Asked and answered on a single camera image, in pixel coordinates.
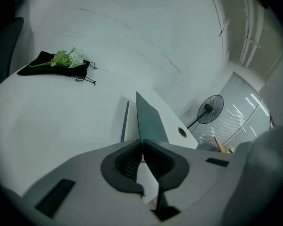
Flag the black drawstring pouch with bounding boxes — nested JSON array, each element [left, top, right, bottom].
[[16, 50, 98, 87]]

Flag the white window blinds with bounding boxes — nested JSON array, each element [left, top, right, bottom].
[[191, 73, 272, 148]]

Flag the round wooden table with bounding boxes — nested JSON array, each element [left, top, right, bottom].
[[214, 136, 235, 155]]

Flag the black pedestal fan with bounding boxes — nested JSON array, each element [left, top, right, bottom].
[[186, 94, 225, 130]]

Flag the black mesh office chair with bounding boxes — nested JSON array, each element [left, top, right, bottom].
[[0, 16, 25, 94]]

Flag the white ceiling pipes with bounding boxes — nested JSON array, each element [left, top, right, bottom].
[[237, 0, 265, 68]]

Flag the grey notebook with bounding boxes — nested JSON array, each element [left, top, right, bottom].
[[120, 91, 170, 148]]

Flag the white artificial flower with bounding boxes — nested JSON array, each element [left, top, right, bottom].
[[28, 48, 85, 69]]

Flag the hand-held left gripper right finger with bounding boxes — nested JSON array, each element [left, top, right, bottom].
[[143, 138, 234, 221]]

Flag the round desk cable grommet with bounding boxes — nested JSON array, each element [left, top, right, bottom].
[[177, 127, 188, 139]]

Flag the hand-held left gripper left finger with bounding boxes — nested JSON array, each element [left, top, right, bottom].
[[22, 138, 157, 226]]

